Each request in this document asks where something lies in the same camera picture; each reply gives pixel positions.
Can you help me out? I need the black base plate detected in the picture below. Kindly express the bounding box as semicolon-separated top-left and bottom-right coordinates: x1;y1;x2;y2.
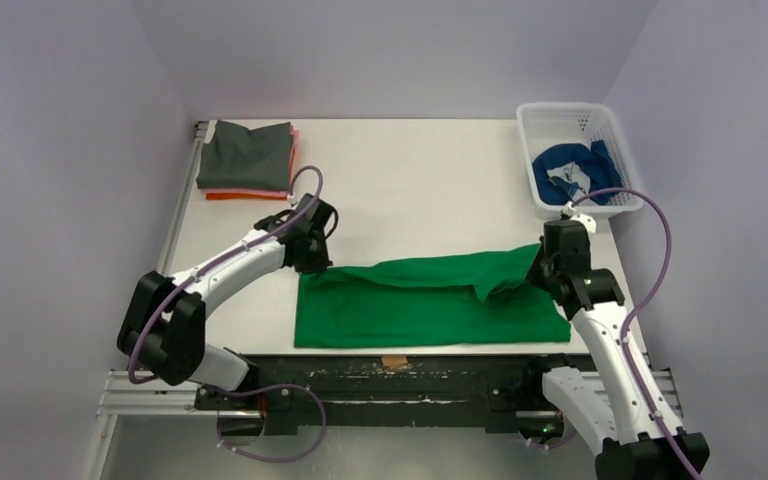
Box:
195;354;598;436

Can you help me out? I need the blue white t shirt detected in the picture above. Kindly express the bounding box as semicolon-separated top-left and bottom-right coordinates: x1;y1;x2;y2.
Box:
532;140;623;206

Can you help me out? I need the folded orange t shirt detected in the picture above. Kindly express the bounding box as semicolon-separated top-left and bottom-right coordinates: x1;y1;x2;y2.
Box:
196;147;296;201

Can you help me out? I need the green t shirt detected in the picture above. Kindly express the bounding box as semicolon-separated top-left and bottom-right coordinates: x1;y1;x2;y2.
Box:
294;244;571;349

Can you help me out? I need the brown tape piece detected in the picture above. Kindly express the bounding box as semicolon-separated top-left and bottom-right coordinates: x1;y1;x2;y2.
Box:
381;355;409;370

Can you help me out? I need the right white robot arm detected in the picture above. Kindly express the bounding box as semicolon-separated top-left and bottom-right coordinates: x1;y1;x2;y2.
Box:
521;217;710;479

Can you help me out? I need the aluminium rail frame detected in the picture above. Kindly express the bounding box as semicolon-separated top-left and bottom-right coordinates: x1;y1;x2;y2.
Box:
82;120;700;480

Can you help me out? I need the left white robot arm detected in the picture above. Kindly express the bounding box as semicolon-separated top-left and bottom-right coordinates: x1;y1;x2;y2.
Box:
116;194;339;409

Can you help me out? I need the folded pink t shirt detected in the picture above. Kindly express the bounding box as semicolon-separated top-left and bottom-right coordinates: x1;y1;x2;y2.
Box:
205;125;300;199

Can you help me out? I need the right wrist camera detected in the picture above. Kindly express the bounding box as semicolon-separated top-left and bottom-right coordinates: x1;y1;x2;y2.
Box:
562;204;598;234

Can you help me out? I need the white plastic basket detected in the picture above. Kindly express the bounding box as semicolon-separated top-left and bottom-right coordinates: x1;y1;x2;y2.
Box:
516;102;643;219

